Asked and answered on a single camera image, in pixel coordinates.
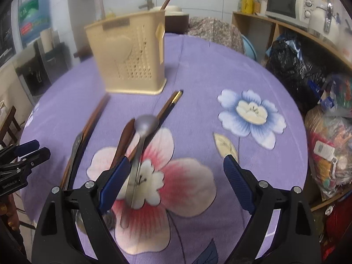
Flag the black chopstick with gold tip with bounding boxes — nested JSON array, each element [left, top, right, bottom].
[[128, 89, 184, 160]]

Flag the white kettle with metal handle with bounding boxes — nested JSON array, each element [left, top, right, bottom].
[[308, 1, 340, 43]]

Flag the metal spoon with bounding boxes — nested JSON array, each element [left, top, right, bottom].
[[125, 115, 159, 209]]

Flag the plain black chopstick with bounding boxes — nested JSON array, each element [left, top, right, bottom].
[[64, 132, 84, 190]]

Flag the black water dispenser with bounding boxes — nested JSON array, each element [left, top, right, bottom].
[[15, 29, 69, 97]]

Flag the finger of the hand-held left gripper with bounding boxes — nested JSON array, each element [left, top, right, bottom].
[[0, 140, 40, 161], [11, 147, 51, 172]]

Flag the thin brown chopstick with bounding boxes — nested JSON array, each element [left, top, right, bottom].
[[62, 95, 110, 187], [59, 99, 106, 189]]

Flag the brown and white rice cooker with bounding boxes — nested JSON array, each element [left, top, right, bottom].
[[150, 5, 190, 35]]

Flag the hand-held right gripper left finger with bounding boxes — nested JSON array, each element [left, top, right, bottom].
[[31, 157, 130, 264]]

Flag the blue water bottle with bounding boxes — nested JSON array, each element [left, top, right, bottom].
[[18, 0, 53, 47]]

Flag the clear bag of colourful items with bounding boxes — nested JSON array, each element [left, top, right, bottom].
[[304, 106, 352, 201]]

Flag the thick brown wooden chopstick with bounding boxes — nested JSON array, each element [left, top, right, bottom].
[[110, 119, 136, 171]]

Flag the patterned floral cloth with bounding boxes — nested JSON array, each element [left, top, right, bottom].
[[187, 16, 245, 54]]

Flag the beige plastic utensil holder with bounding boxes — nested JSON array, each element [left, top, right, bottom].
[[84, 8, 168, 97]]

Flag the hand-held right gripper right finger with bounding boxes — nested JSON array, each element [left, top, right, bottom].
[[223, 154, 322, 264]]

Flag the white paper roll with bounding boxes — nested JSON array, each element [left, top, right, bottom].
[[40, 28, 54, 53]]

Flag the purple floral tablecloth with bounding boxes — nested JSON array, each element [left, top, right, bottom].
[[19, 33, 308, 264]]

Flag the wooden shelf unit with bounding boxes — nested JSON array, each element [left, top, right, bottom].
[[231, 11, 352, 72]]

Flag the white microwave oven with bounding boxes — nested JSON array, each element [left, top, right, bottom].
[[265, 0, 317, 29]]

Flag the person's left hand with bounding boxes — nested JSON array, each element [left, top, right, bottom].
[[0, 196, 20, 230]]

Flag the black plastic bag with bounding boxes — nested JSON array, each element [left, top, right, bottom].
[[265, 31, 328, 110]]

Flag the light blue basin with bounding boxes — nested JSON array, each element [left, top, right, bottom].
[[242, 36, 257, 62]]

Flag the red bag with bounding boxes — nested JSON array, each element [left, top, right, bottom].
[[320, 195, 352, 256]]

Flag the dark wooden chair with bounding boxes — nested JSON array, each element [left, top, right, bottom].
[[0, 106, 21, 146]]

